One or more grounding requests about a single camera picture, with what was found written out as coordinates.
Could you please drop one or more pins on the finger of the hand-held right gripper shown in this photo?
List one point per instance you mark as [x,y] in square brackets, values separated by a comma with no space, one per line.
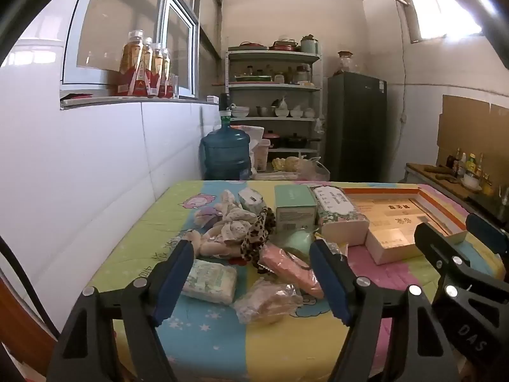
[485,230]
[433,242]

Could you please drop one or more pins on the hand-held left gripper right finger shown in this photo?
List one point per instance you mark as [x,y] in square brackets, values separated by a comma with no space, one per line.
[330,282]

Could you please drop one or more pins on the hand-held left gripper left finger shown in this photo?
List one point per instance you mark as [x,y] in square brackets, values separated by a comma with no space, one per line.
[175,282]

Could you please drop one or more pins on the green printed tissue pack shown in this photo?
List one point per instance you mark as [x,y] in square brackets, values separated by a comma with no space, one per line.
[210,282]

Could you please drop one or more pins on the pink towel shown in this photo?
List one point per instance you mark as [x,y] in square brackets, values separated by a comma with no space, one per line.
[286,266]

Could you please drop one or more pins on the mint green sponge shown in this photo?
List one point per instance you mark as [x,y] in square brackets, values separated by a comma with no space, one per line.
[300,244]

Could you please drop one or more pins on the orange rimmed cardboard box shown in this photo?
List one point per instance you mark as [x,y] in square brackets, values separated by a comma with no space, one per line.
[389,215]

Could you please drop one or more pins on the beige item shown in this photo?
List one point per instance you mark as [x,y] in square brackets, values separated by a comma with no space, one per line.
[264,304]

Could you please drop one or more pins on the teddy bear with purple bow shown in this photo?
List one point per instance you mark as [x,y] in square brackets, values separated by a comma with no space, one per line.
[208,217]

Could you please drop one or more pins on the leopard print cloth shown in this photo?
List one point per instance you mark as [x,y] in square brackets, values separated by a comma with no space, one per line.
[254,242]

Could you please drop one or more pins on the white lace cloth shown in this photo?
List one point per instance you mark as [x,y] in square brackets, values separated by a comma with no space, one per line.
[238,223]

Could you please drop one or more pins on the small white tissue pack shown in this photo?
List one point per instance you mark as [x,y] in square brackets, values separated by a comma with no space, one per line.
[250,199]

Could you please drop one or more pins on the metal kettle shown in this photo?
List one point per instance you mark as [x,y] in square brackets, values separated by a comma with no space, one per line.
[504,195]

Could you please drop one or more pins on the white ceramic bowl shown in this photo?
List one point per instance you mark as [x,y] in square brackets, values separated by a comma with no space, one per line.
[471,182]

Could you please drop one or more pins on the slim glass bottle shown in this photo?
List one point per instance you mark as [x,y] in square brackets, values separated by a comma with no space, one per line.
[480,165]

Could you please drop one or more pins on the cleaver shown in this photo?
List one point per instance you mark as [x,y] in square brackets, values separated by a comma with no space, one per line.
[445,177]

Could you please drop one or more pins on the white bottle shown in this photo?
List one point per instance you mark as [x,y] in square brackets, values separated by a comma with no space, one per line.
[462,167]

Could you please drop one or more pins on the yellow green bottle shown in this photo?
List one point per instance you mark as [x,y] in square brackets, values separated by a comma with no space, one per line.
[471,163]

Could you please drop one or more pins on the dark sauce bottle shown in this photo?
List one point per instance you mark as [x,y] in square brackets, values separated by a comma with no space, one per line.
[457,163]

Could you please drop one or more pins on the brown rolling pin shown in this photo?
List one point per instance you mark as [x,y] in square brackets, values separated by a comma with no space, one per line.
[437,169]

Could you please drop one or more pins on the floral tissue box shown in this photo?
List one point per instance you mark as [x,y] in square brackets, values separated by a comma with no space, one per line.
[338,207]

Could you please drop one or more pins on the mint green carton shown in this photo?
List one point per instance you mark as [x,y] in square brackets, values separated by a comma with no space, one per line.
[294,207]

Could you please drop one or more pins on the plastic bag of food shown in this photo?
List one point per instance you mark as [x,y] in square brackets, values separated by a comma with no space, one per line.
[314,169]

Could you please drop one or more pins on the flat wrapped package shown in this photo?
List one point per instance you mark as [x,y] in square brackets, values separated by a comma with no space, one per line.
[276,175]

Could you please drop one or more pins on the blue water jug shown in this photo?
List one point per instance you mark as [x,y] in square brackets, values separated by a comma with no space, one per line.
[224,155]

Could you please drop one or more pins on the dark refrigerator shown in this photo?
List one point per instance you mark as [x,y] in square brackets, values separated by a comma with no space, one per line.
[356,127]

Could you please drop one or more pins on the pale plastic container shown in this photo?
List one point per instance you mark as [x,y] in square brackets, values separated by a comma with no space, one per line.
[261,155]

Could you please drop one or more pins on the black wok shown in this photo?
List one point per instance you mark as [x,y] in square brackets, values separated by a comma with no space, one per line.
[296,141]

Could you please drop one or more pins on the red lid cooking pot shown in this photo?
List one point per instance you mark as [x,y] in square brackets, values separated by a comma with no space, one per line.
[272,140]

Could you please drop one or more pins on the hanging plastic bag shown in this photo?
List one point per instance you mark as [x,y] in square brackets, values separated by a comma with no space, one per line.
[319,126]

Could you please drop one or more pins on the brown wooden board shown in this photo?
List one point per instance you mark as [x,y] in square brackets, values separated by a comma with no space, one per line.
[20,322]

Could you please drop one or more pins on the white sack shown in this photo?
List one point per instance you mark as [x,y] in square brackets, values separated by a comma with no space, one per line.
[250,133]

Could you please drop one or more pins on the white bowl stack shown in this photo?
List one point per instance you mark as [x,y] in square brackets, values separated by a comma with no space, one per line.
[238,111]

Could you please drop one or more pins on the metal pot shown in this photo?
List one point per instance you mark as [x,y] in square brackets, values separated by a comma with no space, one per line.
[265,111]

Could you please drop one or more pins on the black water pump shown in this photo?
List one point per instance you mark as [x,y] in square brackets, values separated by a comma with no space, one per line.
[225,105]

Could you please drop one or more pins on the clear plastic bag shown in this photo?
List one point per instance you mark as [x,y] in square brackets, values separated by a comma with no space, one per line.
[282,102]

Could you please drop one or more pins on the small white box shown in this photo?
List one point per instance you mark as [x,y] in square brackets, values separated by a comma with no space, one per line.
[212,99]

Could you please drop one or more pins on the drinking glass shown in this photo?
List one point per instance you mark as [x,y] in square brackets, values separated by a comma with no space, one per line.
[175,87]

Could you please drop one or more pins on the glass jar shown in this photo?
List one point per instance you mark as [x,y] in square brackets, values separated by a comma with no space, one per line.
[345,63]

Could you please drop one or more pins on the white metal shelf rack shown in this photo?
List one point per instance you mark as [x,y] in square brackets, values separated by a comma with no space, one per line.
[274,86]

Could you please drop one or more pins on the red label bottle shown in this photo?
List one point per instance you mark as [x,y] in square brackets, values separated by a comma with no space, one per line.
[133,67]
[147,67]
[158,71]
[166,75]

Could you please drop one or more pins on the red lid jar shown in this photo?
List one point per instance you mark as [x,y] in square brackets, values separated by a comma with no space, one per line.
[303,74]

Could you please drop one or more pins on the red flat item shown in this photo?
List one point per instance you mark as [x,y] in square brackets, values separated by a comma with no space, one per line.
[77,96]

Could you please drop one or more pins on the green tray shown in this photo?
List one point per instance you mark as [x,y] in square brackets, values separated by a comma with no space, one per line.
[254,77]

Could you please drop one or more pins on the high window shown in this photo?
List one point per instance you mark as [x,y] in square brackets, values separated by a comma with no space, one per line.
[437,8]

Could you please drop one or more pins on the teal enamel canister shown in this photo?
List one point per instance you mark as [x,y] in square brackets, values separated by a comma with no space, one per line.
[310,45]

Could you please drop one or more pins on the red pot stack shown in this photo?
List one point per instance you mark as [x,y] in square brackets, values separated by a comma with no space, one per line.
[284,45]

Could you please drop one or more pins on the flat red pan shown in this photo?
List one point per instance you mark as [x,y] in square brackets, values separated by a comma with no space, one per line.
[252,46]

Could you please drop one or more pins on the sliding window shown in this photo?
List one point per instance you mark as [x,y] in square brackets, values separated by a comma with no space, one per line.
[119,28]

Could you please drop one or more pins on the cardboard wall panel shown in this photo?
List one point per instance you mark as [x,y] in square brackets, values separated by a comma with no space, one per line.
[469,127]

